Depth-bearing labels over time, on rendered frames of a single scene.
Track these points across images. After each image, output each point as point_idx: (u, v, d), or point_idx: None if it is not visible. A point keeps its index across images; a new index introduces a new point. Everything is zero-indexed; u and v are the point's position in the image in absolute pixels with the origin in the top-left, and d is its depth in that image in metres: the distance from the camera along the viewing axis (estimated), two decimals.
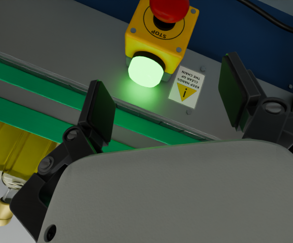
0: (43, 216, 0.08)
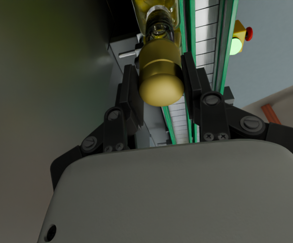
0: (70, 192, 0.08)
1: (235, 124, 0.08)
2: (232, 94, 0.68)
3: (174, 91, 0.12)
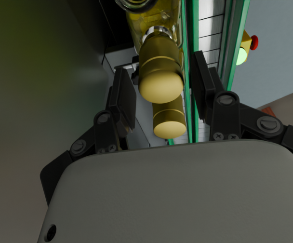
0: (63, 197, 0.08)
1: (251, 124, 0.08)
2: None
3: (174, 88, 0.12)
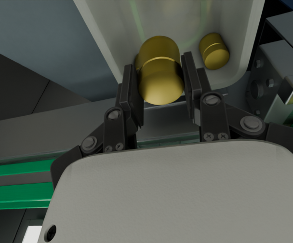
0: (70, 192, 0.08)
1: (235, 124, 0.08)
2: None
3: None
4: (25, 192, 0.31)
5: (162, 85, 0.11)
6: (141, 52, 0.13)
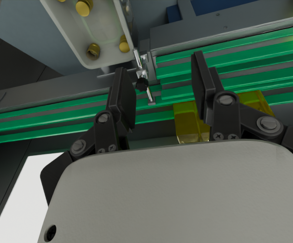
0: (63, 197, 0.08)
1: (251, 124, 0.08)
2: None
3: None
4: (28, 121, 0.56)
5: None
6: None
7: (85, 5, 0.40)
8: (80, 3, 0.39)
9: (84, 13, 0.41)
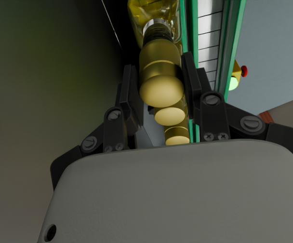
0: (70, 192, 0.08)
1: (235, 124, 0.08)
2: None
3: (184, 142, 0.22)
4: None
5: (170, 114, 0.17)
6: None
7: (175, 85, 0.11)
8: (161, 79, 0.11)
9: (162, 101, 0.12)
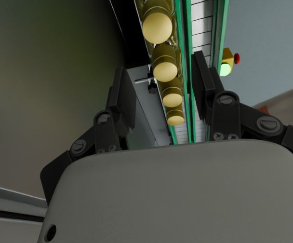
0: (63, 197, 0.08)
1: (251, 124, 0.08)
2: None
3: (178, 100, 0.27)
4: None
5: (166, 70, 0.22)
6: (154, 53, 0.24)
7: (166, 21, 0.17)
8: (156, 17, 0.17)
9: (157, 37, 0.18)
